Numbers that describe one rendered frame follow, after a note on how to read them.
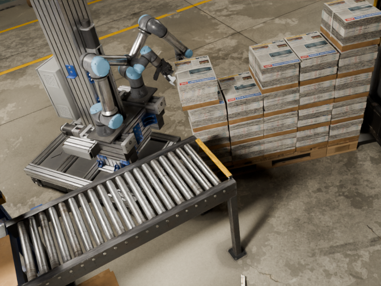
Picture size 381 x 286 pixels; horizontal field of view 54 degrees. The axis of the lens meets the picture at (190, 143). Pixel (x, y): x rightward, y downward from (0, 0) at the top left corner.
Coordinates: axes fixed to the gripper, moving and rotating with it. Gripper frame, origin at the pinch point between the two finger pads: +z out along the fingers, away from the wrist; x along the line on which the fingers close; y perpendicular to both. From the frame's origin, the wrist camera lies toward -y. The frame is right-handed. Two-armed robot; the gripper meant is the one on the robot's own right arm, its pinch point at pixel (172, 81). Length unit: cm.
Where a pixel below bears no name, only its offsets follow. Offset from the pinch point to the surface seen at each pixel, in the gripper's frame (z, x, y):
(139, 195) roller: -1, -91, -40
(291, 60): 38, -16, 80
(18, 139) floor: -7, 104, -210
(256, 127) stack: 70, -19, 28
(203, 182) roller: 20, -91, -5
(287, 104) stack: 69, -18, 58
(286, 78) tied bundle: 47, -18, 70
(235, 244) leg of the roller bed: 83, -98, -25
